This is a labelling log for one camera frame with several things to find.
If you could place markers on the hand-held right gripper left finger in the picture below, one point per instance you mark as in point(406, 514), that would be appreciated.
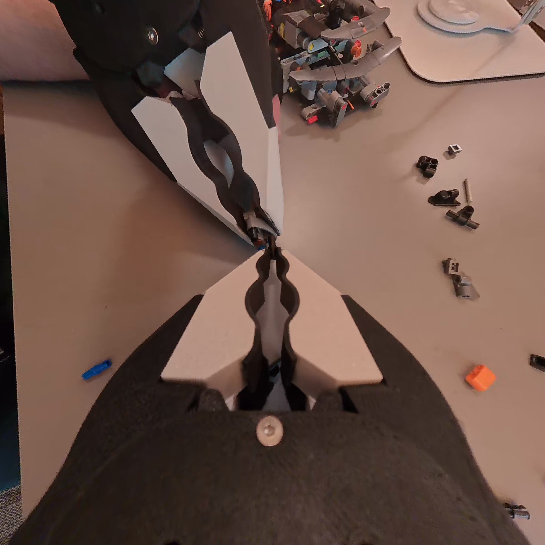
point(213, 336)

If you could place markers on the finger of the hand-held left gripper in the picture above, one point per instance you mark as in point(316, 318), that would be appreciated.
point(170, 144)
point(242, 98)

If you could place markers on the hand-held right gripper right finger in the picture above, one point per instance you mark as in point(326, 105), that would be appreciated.
point(336, 340)

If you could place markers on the lego car model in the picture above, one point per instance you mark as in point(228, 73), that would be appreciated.
point(332, 72)

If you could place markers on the black lego pin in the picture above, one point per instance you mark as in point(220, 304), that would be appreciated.
point(272, 252)

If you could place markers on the grey lego blade assembly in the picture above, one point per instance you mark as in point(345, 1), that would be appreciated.
point(259, 221)

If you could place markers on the blue lego pin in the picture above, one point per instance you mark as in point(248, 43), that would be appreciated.
point(97, 368)

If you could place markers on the light grey lego joint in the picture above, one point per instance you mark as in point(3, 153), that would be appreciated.
point(465, 287)

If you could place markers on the orange lego piece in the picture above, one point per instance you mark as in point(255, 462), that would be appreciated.
point(480, 377)

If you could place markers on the black T-shaped lego connector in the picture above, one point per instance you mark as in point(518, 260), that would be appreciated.
point(463, 217)

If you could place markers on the black curved lego piece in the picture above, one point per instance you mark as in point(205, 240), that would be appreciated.
point(445, 198)

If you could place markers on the black lego connector block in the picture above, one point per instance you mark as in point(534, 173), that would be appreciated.
point(427, 165)

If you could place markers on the light grey lego axle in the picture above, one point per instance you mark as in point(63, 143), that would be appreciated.
point(467, 190)

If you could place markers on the small black square lego piece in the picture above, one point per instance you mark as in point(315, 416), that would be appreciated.
point(537, 362)

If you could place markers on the small dark grey lego tile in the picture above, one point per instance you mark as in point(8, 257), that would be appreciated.
point(454, 149)

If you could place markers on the white book stand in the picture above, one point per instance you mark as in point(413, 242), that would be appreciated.
point(468, 51)

